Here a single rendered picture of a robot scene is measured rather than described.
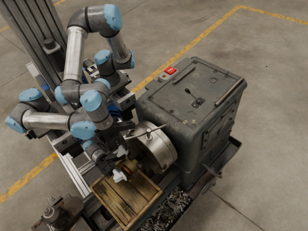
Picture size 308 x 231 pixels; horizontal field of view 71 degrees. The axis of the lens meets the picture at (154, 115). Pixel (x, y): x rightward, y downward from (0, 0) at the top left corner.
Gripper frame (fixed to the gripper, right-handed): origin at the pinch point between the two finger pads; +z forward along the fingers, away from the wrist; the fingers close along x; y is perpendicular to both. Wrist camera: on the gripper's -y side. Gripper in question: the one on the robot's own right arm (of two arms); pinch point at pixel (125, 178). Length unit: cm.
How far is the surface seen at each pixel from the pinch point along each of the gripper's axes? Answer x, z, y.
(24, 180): -108, -133, 65
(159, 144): 13.6, 5.5, -22.3
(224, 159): -53, 24, -74
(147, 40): -108, -222, -214
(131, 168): 3.2, -0.3, -5.0
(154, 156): 11.2, 7.6, -16.5
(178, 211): -52, 23, -17
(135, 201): -19.0, 6.8, 3.2
